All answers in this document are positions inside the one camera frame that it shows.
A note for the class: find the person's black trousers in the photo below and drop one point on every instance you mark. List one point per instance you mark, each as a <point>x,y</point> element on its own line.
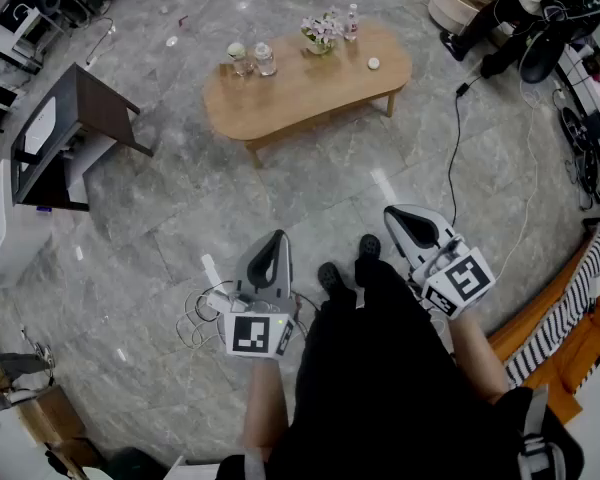
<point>380,348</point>

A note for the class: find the white power strip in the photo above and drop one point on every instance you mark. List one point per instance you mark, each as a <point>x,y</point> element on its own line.
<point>219,302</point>

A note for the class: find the person's black shirt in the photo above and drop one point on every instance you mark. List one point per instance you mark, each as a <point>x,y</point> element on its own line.
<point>480,443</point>

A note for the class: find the small white round disc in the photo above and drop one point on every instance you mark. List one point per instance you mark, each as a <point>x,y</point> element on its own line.
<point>374,63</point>

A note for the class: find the dark green container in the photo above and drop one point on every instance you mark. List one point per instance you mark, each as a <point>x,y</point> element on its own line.
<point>135,465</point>

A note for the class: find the black white striped cloth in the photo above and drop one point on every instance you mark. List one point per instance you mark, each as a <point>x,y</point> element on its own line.
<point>575,298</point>

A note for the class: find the person's left black shoe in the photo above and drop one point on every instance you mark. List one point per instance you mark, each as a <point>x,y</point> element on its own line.
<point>331,278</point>

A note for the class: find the person's black shoe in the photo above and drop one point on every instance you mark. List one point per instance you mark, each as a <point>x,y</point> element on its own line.
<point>370,247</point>
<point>331,278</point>

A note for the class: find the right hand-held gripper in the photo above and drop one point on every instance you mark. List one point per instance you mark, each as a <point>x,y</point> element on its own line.
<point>462,278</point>

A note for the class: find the orange sofa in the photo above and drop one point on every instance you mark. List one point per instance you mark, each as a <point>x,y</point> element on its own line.
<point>570,363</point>

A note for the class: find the clear plastic water bottle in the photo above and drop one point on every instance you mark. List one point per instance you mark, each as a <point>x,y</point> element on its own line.
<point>351,23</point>

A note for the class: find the cardboard box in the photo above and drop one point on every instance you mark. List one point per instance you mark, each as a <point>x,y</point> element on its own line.
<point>55,413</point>

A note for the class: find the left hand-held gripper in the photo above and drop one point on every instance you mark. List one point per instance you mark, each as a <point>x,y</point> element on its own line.
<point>252,335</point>

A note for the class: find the wooden drawer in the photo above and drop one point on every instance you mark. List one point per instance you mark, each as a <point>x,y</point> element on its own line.
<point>280,134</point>

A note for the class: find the glass jar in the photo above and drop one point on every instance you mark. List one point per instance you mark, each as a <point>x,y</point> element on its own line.
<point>239,58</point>
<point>265,59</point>

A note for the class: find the black office chair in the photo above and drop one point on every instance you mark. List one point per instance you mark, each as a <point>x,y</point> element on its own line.
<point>545,53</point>

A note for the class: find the person's right forearm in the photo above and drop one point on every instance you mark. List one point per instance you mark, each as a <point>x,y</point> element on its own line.
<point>480,358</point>

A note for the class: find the person's left forearm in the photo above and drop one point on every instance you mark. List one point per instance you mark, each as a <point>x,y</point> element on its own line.
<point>265,408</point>

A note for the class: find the dark wooden desk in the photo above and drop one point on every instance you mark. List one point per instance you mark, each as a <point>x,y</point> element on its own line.
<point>100,108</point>

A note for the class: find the white flat device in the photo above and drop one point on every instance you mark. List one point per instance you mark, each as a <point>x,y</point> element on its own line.
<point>40,125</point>

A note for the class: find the white low cabinet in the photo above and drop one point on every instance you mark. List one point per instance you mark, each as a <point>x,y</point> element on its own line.
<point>587,93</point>

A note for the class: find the potted pink flowers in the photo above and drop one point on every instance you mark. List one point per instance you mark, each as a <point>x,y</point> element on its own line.
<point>322,33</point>

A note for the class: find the wooden coffee table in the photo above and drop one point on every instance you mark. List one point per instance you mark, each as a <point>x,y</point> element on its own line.
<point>305,90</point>

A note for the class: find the person's right black shoe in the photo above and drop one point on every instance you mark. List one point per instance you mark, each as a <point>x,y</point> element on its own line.
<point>370,247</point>

